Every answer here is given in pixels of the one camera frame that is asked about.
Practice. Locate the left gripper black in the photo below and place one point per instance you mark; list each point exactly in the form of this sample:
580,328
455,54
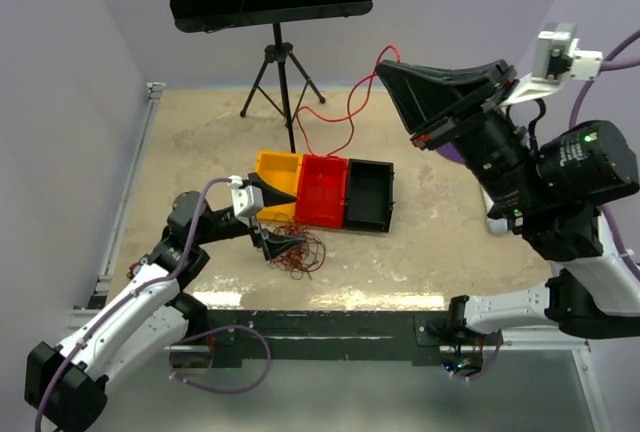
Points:
272,243

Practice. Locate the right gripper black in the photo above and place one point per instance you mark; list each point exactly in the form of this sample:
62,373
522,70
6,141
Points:
426,94

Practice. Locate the yellow plastic bin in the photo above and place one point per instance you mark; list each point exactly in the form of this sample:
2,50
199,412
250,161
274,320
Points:
282,171

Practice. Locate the red plastic bin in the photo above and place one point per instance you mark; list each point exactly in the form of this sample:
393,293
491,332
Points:
321,191

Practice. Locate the black plastic bin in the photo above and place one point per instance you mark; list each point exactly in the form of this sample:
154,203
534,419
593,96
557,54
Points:
369,196

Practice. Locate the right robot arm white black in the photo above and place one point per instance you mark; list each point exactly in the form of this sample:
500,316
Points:
553,195

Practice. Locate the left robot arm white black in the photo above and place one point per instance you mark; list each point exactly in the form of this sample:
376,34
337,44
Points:
68,384

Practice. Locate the purple metronome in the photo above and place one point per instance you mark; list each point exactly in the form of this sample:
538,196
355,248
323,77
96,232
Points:
451,154

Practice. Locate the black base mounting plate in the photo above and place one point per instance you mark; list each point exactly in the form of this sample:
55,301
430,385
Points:
406,336

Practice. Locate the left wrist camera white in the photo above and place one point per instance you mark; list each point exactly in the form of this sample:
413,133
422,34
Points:
247,200

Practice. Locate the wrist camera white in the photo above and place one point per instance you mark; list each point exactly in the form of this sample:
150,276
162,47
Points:
247,200
557,59

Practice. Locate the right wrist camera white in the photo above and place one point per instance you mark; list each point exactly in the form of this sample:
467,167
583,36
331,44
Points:
557,59

